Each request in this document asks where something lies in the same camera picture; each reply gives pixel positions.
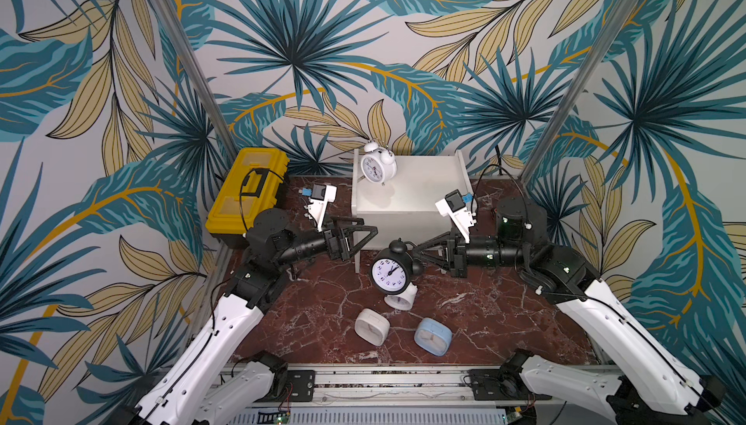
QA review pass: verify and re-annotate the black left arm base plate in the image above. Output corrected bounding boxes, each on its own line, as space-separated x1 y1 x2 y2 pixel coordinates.
274 370 317 403

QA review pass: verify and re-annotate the green circuit board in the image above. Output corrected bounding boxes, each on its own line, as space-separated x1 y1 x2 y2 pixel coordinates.
256 409 291 425

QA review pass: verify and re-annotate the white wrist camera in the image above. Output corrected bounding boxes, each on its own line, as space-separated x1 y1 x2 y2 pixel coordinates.
435 190 476 244
300 184 337 232

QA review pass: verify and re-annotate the cream square alarm clock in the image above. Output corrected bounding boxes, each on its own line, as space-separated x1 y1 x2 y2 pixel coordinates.
355 308 390 347

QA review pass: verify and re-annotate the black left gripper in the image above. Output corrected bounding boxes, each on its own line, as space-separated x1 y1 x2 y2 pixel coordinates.
275 214 378 269

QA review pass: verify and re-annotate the black twin-bell alarm clock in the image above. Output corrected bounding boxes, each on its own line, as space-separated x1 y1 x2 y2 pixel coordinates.
369 239 425 296

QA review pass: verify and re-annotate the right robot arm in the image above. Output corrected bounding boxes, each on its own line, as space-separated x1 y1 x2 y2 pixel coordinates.
411 197 727 424

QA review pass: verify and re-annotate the white two-tier shelf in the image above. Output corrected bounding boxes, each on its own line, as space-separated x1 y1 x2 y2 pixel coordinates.
351 151 473 256

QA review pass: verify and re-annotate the aluminium right corner post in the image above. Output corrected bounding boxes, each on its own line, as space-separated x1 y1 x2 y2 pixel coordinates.
521 0 638 185

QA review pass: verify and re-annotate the yellow black toolbox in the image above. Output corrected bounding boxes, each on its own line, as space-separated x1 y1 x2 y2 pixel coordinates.
206 147 289 250

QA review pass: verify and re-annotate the aluminium left corner post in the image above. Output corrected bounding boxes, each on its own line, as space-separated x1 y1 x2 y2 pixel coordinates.
150 0 238 162

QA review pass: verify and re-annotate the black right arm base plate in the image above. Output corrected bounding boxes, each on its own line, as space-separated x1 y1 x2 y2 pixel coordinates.
464 368 552 404

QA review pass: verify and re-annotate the light blue square alarm clock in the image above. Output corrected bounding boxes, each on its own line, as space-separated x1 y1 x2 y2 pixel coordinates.
414 317 453 357

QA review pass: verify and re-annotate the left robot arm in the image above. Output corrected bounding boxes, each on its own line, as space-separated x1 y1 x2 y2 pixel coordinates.
108 209 378 424

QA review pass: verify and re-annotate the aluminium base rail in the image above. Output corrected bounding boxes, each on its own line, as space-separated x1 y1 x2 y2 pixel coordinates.
220 363 636 425

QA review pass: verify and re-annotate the white twin-bell alarm clock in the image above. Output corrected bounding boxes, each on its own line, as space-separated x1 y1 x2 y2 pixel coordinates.
359 141 397 185

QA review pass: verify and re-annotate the aluminium corner post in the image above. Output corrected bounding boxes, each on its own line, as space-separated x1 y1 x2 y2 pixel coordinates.
150 0 238 162
521 0 638 185

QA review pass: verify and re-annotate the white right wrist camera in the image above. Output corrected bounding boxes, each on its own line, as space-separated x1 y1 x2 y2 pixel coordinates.
435 190 476 244

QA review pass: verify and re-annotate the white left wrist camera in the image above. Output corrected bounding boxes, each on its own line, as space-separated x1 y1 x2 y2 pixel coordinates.
300 184 337 232

